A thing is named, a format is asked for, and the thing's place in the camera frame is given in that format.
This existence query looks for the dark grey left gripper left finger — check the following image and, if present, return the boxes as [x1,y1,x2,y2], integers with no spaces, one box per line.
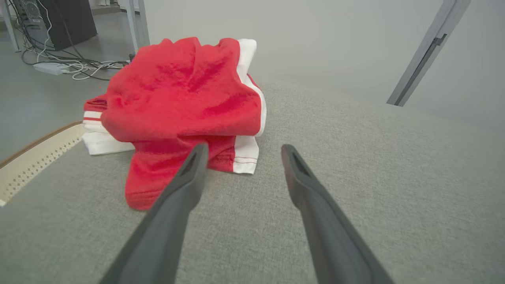
[99,142,209,284]

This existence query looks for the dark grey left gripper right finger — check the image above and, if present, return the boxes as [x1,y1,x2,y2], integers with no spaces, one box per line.
[281,144,395,284]

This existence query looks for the red jersey with white sleeves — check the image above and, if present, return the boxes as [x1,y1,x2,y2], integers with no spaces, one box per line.
[82,94,137,155]

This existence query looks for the red shorts with white stripe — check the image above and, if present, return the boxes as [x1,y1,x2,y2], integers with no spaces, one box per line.
[101,37,267,211]

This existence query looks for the cream perforated laundry basket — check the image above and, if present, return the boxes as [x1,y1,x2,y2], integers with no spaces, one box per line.
[0,121,84,206]

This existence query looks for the white power strip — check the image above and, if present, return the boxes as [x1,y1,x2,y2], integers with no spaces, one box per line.
[33,62,70,76]

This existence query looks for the grey metal leg with caster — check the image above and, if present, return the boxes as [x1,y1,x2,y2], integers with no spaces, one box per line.
[125,0,151,62]

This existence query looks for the black computer tower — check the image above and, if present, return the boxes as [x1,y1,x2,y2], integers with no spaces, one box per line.
[14,0,97,51]

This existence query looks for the grey metal table leg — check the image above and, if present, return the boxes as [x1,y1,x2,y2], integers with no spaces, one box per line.
[0,0,21,53]

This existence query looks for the tangled black and white cables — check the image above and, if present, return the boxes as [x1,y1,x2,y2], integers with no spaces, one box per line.
[8,0,131,81]

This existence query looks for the grey partition post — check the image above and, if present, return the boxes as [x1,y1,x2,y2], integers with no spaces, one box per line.
[386,0,472,107]

